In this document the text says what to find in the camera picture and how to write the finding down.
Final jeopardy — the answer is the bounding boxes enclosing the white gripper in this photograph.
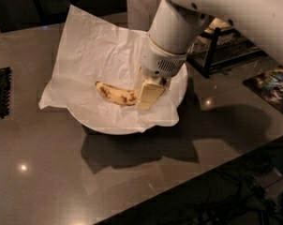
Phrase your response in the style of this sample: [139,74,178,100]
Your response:
[134,37,186,110]

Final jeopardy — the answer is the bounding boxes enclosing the spotted yellow banana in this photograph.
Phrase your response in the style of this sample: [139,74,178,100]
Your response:
[95,82,137,106]

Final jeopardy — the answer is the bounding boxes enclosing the white paper liner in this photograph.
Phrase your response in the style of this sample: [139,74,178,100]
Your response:
[37,4,181,133]

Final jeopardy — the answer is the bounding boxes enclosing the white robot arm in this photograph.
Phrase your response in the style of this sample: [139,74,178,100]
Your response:
[140,0,283,81]

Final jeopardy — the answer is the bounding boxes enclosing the white bowl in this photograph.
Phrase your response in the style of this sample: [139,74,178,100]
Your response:
[68,65,187,135]

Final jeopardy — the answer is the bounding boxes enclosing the cream snack packets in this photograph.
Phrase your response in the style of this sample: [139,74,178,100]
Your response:
[206,18,232,36]

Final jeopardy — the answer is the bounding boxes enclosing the dark appliance in background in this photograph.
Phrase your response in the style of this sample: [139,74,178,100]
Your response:
[33,0,77,25]

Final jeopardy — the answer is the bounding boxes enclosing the colourful printed mat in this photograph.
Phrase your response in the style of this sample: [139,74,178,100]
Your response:
[243,66,283,113]

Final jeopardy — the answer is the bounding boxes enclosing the black mesh mat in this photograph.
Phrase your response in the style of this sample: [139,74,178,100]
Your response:
[0,67,11,119]

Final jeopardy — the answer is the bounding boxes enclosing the black wire snack rack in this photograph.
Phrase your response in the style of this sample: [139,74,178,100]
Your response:
[187,27,267,78]

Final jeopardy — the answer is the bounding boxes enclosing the black cables on floor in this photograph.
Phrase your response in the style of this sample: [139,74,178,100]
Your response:
[166,169,283,225]

